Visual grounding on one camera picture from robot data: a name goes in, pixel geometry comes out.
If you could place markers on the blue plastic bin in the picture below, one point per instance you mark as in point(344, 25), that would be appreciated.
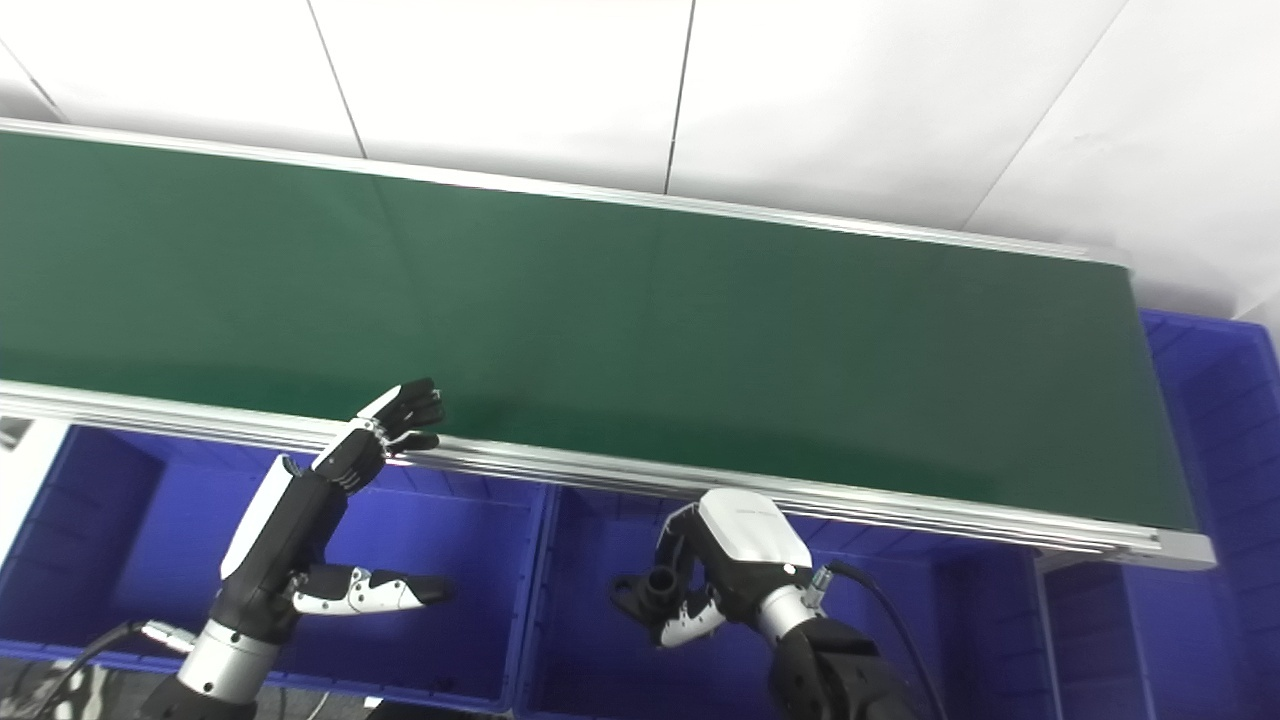
point(1200, 640)
point(120, 560)
point(950, 640)

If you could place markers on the green conveyor belt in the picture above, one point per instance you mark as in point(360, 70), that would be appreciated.
point(650, 330)
point(700, 490)

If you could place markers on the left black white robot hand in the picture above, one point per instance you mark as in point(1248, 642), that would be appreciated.
point(275, 550)

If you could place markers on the black flanged machine part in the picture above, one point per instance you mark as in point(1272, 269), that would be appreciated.
point(645, 592)

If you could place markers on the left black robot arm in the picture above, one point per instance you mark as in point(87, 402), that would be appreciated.
point(220, 665)

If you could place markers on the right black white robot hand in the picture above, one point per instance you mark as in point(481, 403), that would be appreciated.
point(750, 545)

